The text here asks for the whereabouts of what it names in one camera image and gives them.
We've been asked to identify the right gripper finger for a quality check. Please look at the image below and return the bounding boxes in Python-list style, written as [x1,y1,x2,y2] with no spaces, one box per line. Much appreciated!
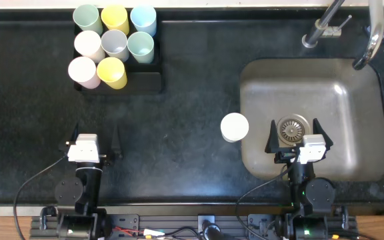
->
[312,118,334,149]
[264,119,281,153]

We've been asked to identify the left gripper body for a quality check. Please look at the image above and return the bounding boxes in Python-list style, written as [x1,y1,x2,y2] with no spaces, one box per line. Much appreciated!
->
[58,141,113,167]

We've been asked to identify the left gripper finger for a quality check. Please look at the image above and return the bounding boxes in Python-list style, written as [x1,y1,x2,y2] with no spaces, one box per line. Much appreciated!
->
[111,123,124,160]
[69,123,79,143]

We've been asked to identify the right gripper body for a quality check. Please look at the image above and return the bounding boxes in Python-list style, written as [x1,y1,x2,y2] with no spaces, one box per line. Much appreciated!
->
[274,149,299,164]

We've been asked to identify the yellow cup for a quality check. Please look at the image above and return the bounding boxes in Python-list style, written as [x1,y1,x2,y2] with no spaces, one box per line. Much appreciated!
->
[100,4,130,36]
[96,57,128,90]

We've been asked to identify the steel sink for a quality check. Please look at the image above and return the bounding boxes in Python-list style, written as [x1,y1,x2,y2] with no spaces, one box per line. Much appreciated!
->
[239,58,384,183]

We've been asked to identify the pink cup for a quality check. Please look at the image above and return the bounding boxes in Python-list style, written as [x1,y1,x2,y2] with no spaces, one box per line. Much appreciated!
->
[67,56,101,90]

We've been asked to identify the black tray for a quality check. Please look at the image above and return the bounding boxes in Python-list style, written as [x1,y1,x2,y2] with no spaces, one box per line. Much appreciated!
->
[73,6,163,95]

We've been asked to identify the grey cup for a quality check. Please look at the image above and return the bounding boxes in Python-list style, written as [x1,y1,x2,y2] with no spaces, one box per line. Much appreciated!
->
[101,29,130,63]

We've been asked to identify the green cup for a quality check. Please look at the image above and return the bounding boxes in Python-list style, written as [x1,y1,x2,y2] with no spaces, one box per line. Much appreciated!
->
[127,31,155,64]
[72,3,104,35]

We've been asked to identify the steel tap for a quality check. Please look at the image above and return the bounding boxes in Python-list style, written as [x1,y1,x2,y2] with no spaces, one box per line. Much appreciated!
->
[301,0,384,71]

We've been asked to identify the blue cup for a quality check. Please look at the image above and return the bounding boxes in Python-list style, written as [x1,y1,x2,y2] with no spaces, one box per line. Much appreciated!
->
[129,5,157,37]

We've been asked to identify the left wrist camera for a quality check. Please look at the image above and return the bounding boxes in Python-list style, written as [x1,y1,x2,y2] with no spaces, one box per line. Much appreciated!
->
[67,133,101,164]

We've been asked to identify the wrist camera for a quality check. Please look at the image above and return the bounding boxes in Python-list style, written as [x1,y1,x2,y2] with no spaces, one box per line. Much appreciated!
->
[297,134,327,165]
[67,133,101,164]

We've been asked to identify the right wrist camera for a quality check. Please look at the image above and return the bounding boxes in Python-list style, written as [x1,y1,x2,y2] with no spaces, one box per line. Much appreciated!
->
[297,134,327,165]

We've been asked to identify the black cable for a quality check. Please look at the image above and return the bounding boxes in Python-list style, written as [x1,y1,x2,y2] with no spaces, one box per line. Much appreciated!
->
[13,155,68,240]
[234,156,301,240]

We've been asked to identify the mounting rail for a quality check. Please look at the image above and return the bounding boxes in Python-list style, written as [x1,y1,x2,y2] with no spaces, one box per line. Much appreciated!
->
[30,213,358,240]

